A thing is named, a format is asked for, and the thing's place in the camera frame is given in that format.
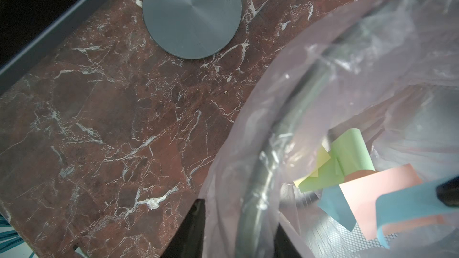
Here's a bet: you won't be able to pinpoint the crumpled yellow notes in bin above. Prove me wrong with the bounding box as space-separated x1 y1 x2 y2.
294 145 331 187

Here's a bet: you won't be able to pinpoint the black computer monitor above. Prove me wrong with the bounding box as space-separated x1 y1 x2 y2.
1 0 107 93

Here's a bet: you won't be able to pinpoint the blue sticky note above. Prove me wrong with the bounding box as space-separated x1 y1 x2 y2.
319 176 459 248

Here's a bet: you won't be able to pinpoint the pink sticky note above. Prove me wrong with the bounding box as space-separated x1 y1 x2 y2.
339 164 447 248

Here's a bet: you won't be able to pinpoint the bin with clear plastic bag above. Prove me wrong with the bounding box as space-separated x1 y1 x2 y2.
200 0 459 258

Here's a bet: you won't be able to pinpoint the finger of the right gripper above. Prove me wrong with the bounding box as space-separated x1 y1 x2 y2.
436 176 459 207

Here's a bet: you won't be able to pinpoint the grey round monitor stand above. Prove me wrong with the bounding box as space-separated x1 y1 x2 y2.
142 0 242 59

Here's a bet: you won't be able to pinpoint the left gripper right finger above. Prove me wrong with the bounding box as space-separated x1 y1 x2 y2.
274 224 302 258

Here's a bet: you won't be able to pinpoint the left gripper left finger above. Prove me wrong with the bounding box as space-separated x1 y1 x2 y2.
160 199 206 258

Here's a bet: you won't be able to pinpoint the green sticky note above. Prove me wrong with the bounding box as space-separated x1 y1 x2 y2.
298 128 375 192

